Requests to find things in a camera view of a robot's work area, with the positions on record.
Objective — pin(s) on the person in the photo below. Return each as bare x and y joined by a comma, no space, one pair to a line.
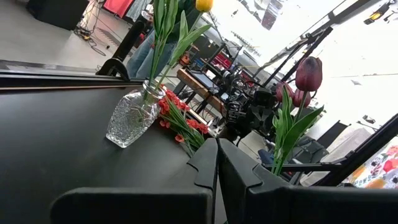
143,59

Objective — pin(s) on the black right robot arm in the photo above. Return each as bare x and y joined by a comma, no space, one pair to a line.
263,98

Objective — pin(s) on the black equipment case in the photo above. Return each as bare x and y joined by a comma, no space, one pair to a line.
56,12

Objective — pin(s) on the cut crystal glass vase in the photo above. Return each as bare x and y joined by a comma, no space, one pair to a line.
130,121

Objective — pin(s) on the orange spray flower bunch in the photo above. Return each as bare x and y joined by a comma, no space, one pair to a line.
199,127
174,101

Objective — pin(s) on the purple tulip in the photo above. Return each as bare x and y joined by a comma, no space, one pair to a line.
301,99
284,91
308,74

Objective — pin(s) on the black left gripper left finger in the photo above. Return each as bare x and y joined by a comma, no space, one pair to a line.
205,161

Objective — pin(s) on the black mount bracket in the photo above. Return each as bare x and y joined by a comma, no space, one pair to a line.
113,67

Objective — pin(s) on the wooden work table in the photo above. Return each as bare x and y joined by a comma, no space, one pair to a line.
199,90

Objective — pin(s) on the red cloth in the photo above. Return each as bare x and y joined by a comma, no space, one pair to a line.
118,6

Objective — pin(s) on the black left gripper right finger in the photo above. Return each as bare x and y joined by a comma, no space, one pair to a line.
239,186

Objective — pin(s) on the yellow tulip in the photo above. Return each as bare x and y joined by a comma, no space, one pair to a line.
164,18
186,40
204,4

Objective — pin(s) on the white floral partition cloth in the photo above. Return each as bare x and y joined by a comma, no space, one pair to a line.
379,168

